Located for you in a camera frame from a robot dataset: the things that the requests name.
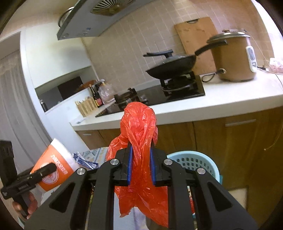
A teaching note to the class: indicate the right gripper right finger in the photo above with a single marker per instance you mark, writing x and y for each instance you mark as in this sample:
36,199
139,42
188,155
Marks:
195,199

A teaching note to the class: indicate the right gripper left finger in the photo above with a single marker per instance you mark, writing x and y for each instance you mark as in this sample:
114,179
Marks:
86,199

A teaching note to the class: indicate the blue white milk carton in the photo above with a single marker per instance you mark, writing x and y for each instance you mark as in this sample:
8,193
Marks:
84,163

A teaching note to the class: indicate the red plastic bag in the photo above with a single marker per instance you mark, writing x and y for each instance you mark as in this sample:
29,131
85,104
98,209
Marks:
138,127

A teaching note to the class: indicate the light blue trash basket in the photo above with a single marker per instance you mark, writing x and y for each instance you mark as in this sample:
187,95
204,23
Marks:
193,160

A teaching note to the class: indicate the person's left hand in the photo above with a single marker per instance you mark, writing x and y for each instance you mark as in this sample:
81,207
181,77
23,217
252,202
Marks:
33,206

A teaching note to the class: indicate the wooden base cabinets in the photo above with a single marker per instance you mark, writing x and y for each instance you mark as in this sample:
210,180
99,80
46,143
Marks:
247,150

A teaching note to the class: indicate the woven utensil basket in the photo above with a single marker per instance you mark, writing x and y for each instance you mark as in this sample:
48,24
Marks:
87,106

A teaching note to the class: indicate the dark soy sauce bottle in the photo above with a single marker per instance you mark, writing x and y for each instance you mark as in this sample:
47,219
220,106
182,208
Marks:
96,96

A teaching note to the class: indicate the clear plastic bag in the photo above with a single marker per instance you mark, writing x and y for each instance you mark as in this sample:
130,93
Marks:
106,93

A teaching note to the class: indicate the black gas stove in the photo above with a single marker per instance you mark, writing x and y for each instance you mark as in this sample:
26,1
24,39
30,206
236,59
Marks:
183,87

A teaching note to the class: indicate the black frying pan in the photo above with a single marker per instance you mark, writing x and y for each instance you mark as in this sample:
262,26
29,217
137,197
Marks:
182,66

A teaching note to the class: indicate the brown rice cooker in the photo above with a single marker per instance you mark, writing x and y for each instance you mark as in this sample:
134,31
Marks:
235,61

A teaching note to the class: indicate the wooden cutting board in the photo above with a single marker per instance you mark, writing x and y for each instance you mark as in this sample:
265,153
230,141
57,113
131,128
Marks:
193,35

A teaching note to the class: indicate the range hood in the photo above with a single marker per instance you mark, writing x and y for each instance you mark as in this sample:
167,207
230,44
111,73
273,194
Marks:
90,18

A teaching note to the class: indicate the pan lid with handle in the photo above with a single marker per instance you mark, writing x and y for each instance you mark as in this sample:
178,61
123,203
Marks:
168,54

